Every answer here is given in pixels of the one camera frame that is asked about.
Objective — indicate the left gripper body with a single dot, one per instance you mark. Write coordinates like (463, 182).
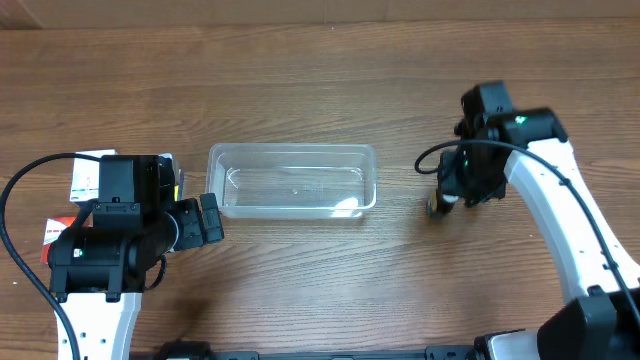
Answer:
(189, 234)

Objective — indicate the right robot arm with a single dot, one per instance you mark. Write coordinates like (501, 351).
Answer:
(499, 146)

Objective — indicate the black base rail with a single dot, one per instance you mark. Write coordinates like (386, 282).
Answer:
(195, 350)

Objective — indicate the red medicine box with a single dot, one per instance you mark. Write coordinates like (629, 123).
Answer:
(54, 227)

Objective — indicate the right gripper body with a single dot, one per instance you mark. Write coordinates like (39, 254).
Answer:
(471, 173)

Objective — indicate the blue yellow VapoDrops box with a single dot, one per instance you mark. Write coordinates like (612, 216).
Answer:
(170, 183)

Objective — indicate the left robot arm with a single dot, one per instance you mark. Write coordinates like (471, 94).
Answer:
(99, 263)

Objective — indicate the clear plastic container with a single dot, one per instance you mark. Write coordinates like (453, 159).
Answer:
(293, 180)

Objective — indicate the white medicine box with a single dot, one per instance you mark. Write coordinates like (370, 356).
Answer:
(85, 180)

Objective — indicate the dark bottle white cap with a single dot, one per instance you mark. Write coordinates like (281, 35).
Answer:
(438, 205)

